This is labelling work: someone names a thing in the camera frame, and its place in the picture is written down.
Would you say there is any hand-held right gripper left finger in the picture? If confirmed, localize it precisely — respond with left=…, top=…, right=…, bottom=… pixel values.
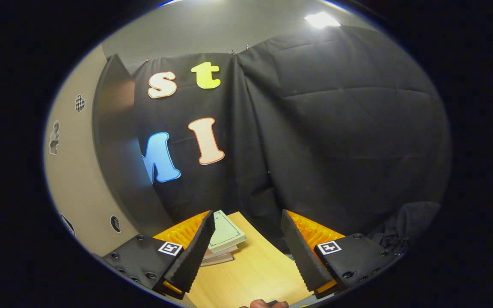
left=101, top=210, right=217, bottom=300

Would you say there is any tan book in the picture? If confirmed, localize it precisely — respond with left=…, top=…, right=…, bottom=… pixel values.
left=203, top=245, right=240, bottom=260

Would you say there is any green book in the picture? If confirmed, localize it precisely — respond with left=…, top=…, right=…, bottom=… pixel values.
left=207, top=209, right=247, bottom=253

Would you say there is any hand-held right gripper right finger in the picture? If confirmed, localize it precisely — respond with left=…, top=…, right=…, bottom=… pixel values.
left=280, top=209, right=401, bottom=299

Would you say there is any black backdrop cloth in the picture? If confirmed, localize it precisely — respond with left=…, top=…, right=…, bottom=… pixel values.
left=128, top=26, right=452, bottom=258

